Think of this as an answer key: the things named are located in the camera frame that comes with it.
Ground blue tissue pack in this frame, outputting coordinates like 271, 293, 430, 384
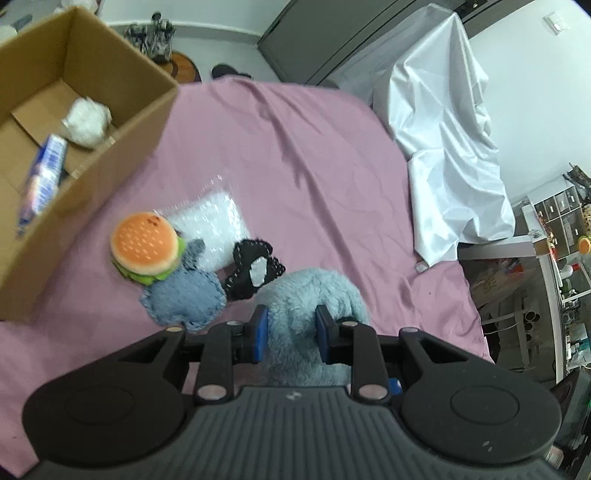
17, 134, 68, 236

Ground blue denim fabric piece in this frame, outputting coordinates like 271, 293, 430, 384
140, 239, 228, 333

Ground crumpled white tissue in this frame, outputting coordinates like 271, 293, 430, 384
61, 97, 112, 150

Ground grey door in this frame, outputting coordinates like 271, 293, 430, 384
256, 0, 509, 89

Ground clear bag of white pellets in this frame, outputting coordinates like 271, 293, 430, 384
155, 176, 252, 272

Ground pink bed sheet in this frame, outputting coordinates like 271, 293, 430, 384
1, 78, 489, 475

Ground grey pink plush paw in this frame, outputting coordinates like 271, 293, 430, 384
254, 268, 370, 387

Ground cardboard box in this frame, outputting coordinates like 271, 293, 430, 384
1, 7, 178, 322

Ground plush hamburger toy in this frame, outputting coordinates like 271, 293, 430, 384
110, 212, 186, 286

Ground white draped cloth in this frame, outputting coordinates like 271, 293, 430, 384
372, 4, 515, 267

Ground black slipper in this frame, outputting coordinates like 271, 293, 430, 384
211, 64, 252, 80

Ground storage shelf unit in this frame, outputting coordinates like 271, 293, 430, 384
459, 165, 590, 386

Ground grey sneakers pair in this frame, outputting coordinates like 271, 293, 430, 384
123, 11, 176, 64

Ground black crochet toy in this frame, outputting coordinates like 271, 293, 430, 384
223, 239, 286, 301

